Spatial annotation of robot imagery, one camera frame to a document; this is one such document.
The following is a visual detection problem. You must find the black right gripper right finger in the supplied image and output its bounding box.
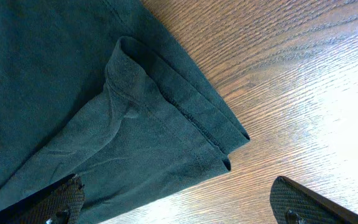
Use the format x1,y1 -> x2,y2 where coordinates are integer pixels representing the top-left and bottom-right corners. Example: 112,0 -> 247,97
270,176 -> 358,224

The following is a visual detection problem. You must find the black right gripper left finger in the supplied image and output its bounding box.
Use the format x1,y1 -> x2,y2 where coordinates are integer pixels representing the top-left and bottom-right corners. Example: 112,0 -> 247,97
0,174 -> 85,224

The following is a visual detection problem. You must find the dark green Nike t-shirt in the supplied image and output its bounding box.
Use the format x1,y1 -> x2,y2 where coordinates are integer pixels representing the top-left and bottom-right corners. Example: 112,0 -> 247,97
0,0 -> 250,223

